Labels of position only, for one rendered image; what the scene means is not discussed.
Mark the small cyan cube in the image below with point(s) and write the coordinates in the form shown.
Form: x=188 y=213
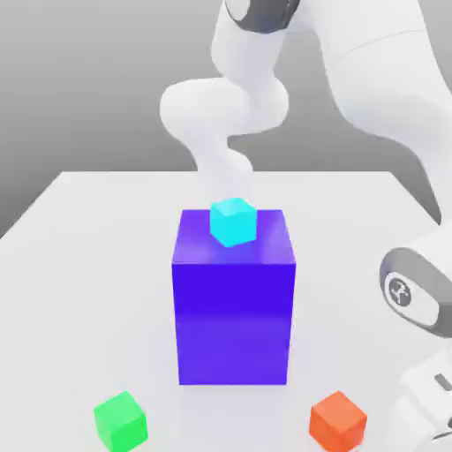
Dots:
x=233 y=224

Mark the small green cube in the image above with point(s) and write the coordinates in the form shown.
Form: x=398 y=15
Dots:
x=120 y=422

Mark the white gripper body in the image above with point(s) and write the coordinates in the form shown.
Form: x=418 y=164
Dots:
x=416 y=420

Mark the large purple box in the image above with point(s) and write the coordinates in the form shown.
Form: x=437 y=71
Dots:
x=233 y=317

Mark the small orange cube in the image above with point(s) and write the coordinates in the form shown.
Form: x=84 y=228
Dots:
x=337 y=422

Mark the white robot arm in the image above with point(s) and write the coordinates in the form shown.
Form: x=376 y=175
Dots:
x=381 y=81

